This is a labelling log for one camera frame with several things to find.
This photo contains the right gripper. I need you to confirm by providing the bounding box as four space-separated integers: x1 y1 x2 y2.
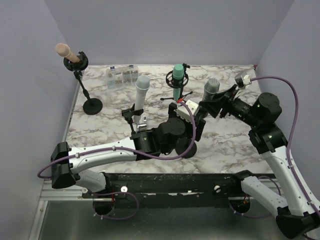
199 83 261 128

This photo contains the grey metal microphone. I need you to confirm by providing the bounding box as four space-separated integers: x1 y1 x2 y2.
197 78 220 119

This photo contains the black mic stand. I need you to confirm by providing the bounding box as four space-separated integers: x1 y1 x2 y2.
174 109 209 159

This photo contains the white microphone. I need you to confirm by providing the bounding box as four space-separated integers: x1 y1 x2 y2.
134 75 150 111

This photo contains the black white-mic stand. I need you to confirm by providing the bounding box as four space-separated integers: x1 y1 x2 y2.
121 104 144 134

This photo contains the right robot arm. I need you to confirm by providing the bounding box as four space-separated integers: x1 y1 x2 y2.
199 83 320 239

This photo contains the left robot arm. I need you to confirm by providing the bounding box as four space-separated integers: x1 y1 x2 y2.
50 100 206 198

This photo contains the teal microphone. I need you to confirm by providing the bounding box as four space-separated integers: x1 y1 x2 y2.
172 64 185 101

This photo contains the beige microphone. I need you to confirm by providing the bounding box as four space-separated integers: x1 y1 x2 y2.
55 43 81 63

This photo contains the small chrome metal block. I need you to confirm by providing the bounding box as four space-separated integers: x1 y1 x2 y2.
136 115 148 131

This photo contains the clear plastic screw box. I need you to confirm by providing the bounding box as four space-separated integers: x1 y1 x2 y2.
105 65 139 89

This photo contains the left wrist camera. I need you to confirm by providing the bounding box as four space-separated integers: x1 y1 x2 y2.
176 99 200 121

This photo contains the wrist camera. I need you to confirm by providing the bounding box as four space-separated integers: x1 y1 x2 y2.
176 99 200 121
234 71 251 89

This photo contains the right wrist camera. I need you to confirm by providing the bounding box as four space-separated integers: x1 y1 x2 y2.
234 71 251 89

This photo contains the black tripod shock mount stand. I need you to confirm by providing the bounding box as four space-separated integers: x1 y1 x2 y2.
160 63 193 101

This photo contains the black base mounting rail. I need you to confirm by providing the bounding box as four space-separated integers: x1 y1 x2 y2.
82 170 254 213

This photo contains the black tall shock mount stand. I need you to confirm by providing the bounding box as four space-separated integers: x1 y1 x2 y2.
63 51 103 116

